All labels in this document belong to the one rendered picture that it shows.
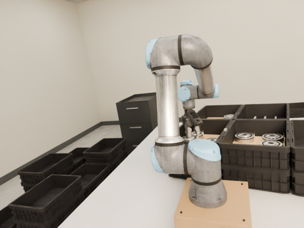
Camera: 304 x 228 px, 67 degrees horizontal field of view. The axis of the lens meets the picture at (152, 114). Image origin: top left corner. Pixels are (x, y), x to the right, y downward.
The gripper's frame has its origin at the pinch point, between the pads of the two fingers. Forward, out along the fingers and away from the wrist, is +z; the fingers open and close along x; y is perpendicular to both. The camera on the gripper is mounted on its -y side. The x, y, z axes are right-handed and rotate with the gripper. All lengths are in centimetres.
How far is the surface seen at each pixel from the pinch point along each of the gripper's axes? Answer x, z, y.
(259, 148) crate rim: -9.9, -5.7, -43.2
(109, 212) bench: 58, 16, -22
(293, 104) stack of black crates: -183, 28, 95
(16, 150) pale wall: 172, 50, 250
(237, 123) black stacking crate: -27.5, -4.5, -5.5
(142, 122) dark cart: -3, 23, 149
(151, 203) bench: 37.7, 16.4, -25.3
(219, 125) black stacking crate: -19.9, -2.9, 2.7
